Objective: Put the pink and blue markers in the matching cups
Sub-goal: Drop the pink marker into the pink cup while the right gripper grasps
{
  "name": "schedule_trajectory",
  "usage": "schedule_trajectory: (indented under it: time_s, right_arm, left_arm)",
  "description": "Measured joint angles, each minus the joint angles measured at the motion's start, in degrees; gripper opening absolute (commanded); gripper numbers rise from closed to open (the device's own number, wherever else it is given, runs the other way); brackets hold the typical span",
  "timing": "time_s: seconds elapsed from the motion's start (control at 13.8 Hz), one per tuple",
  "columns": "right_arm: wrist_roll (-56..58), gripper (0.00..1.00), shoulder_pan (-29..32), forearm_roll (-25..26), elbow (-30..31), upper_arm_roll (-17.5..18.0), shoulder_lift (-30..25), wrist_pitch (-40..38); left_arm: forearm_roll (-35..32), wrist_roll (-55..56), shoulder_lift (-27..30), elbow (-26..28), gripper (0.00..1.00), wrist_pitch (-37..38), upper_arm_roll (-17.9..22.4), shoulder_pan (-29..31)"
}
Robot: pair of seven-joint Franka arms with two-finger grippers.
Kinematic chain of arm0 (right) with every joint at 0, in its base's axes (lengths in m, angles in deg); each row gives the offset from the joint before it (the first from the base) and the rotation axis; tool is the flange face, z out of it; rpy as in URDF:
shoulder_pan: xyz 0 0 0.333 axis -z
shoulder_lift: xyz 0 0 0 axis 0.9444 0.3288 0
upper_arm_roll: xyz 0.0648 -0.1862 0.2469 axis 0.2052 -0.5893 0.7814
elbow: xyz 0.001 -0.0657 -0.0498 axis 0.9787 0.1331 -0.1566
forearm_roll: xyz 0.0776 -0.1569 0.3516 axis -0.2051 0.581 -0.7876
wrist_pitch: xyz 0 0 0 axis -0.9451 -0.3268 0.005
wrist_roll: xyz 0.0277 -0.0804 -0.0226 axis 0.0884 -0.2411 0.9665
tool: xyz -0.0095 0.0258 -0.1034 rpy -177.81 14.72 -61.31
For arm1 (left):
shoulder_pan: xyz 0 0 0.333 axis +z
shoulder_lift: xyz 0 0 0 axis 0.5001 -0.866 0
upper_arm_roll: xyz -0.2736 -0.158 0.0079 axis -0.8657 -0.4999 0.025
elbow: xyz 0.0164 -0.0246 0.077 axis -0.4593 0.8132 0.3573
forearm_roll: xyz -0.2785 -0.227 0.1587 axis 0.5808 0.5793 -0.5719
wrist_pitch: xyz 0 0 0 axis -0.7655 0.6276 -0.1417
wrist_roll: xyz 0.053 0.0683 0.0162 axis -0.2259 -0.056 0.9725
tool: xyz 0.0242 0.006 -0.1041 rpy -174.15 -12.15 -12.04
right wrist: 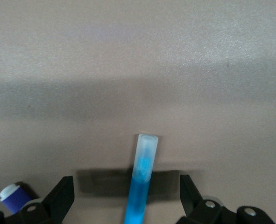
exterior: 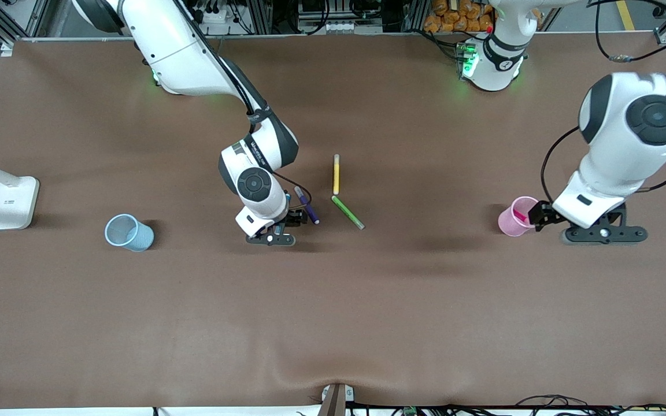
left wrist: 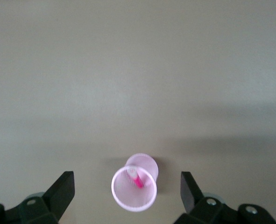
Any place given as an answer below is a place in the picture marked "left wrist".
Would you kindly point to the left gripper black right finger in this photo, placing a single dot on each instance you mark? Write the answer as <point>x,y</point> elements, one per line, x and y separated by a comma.
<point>207,210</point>

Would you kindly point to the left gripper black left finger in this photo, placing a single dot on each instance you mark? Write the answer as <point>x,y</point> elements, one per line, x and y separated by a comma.
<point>51,200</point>

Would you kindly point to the pink marker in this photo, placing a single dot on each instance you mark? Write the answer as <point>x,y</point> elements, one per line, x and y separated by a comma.
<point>137,180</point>

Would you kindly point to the pink mesh cup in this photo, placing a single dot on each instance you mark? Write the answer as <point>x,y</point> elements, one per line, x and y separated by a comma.
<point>133,196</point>

